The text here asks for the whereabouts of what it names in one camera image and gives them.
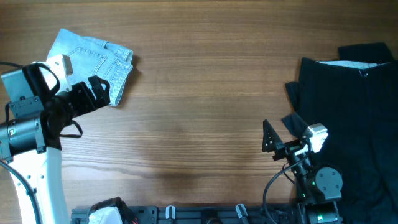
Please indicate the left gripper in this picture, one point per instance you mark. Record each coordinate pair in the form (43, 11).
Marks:
(103, 96)

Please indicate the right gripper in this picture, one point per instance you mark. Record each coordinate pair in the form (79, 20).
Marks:
(285, 150)

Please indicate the light blue denim shorts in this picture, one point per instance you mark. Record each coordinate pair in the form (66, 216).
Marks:
(91, 56)

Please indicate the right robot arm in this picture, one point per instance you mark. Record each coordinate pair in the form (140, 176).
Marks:
(318, 187)

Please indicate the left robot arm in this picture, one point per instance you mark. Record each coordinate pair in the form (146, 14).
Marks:
(30, 143)

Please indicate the black clothes pile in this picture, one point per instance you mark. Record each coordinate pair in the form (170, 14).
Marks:
(355, 98)

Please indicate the right white rail clip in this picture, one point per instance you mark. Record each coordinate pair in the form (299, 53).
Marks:
(242, 213)

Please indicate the white rail clip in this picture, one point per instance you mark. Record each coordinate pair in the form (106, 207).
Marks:
(242, 213)
(170, 212)

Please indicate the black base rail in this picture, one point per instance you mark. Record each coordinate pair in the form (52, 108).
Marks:
(279, 213)

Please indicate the left white rail clip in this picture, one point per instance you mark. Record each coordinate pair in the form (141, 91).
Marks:
(170, 212)

